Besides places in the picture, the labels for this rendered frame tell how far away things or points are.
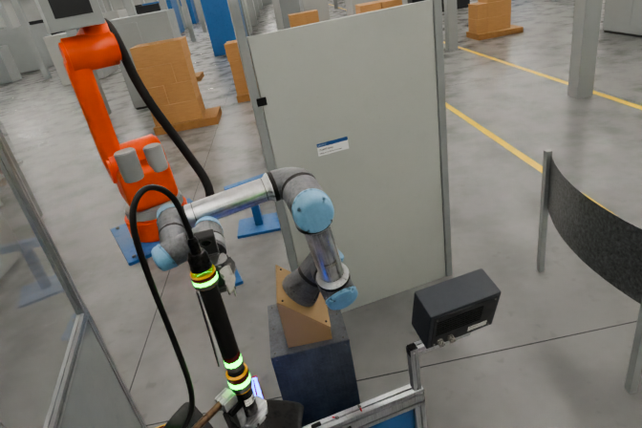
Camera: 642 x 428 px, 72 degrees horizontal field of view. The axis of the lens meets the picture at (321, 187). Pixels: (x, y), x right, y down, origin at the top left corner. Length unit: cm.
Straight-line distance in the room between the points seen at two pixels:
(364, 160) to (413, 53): 70
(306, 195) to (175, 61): 756
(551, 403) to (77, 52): 438
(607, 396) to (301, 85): 235
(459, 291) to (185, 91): 768
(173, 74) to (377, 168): 631
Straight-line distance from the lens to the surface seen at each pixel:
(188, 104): 881
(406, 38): 279
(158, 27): 1126
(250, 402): 99
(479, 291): 157
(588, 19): 736
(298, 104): 260
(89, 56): 461
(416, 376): 173
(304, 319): 169
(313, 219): 125
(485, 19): 1306
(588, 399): 297
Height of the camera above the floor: 224
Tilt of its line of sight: 25 degrees down
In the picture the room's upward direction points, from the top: 10 degrees counter-clockwise
